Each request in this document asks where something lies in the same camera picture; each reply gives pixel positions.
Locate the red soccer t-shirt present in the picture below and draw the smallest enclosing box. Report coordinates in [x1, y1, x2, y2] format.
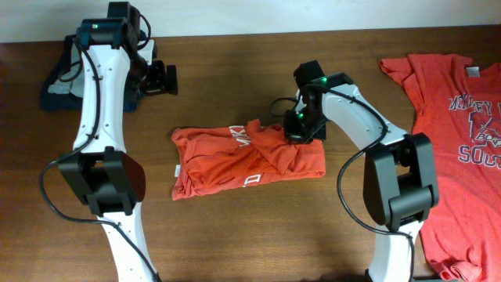
[379, 54, 500, 281]

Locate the dark navy folded garment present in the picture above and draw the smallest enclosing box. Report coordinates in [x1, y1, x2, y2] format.
[39, 34, 146, 113]

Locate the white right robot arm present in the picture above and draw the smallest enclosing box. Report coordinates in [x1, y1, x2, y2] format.
[283, 60, 439, 281]

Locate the light grey folded shirt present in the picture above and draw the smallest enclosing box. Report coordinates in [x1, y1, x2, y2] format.
[48, 46, 85, 98]

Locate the orange Fram t-shirt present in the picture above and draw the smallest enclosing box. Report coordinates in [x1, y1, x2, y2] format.
[171, 119, 326, 201]

